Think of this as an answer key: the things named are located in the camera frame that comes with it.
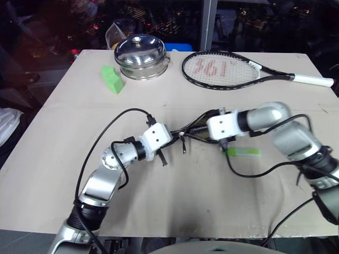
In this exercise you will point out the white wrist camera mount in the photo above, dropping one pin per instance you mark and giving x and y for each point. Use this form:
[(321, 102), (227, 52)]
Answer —
[(156, 136), (222, 126)]

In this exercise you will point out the grey rounded robot torso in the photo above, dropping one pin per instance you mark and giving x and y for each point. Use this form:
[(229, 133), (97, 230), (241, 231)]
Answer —
[(212, 248)]

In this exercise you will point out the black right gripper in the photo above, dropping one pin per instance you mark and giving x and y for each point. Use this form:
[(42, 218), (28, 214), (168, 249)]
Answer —
[(230, 139)]

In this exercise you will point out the green highlighter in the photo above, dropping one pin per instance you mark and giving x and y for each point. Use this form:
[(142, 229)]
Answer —
[(246, 152)]

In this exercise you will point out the black white tennis racket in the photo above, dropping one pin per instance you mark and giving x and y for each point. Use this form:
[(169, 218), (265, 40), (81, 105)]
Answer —
[(307, 79)]

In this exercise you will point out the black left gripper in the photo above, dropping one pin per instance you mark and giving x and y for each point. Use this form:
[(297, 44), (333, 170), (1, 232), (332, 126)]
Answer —
[(162, 158)]

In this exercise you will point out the clear plastic container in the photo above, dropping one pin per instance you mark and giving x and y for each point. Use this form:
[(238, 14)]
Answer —
[(112, 34)]

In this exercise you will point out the white cloth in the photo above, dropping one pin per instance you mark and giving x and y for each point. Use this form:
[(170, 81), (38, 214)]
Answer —
[(8, 124)]

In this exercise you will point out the brown cardboard table cover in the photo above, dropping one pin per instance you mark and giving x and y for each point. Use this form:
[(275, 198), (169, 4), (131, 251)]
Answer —
[(185, 190)]

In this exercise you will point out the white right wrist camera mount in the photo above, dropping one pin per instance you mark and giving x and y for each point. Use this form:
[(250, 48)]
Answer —
[(222, 126)]

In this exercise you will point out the grey metal post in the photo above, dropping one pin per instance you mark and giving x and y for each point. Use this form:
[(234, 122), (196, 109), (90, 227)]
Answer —
[(209, 23)]

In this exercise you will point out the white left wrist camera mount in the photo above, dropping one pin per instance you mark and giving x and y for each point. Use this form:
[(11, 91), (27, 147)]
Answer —
[(156, 136)]

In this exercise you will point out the blue box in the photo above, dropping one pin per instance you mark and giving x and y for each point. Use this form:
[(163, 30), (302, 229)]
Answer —
[(181, 46)]

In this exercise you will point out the black grid mesh pouch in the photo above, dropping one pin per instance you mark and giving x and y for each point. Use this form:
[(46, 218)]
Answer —
[(202, 135)]

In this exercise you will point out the green sponge block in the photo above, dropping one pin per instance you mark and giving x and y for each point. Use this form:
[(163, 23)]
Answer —
[(112, 79)]

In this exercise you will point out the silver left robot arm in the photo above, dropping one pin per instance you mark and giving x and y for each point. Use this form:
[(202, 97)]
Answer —
[(98, 182)]

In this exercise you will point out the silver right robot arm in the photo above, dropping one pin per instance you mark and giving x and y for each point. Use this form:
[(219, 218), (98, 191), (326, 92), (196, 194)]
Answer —
[(272, 113)]

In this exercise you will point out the stainless steel lidded pot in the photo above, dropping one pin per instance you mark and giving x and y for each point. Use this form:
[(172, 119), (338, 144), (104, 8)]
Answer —
[(140, 53)]

